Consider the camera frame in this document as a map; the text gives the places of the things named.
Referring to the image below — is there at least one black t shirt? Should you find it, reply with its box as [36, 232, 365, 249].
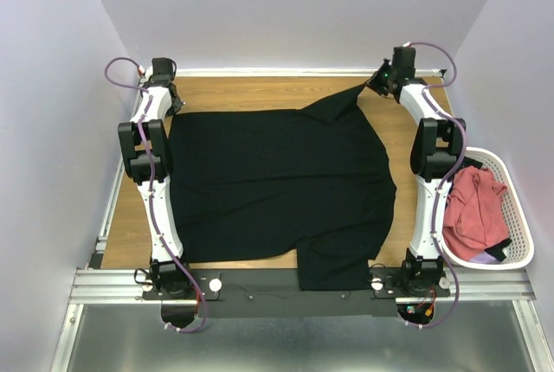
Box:
[169, 86, 396, 291]

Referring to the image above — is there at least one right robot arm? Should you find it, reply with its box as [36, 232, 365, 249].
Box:
[366, 42, 467, 297]

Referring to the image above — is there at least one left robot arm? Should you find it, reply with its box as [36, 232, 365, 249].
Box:
[118, 57, 194, 299]

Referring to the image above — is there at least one pink shirt in basket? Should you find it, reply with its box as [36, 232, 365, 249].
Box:
[442, 166, 510, 261]

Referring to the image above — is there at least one white laundry basket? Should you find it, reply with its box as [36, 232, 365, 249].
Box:
[442, 147, 534, 272]

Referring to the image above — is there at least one lavender garment in basket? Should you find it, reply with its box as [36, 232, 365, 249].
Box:
[469, 252, 499, 265]

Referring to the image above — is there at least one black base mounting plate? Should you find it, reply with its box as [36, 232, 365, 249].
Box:
[142, 266, 451, 319]

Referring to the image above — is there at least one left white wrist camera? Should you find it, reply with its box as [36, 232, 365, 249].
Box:
[137, 66, 153, 80]

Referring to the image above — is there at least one aluminium back table rail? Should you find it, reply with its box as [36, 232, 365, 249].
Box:
[175, 67, 448, 79]

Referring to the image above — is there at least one aluminium front frame rail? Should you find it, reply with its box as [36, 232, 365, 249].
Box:
[53, 268, 550, 371]

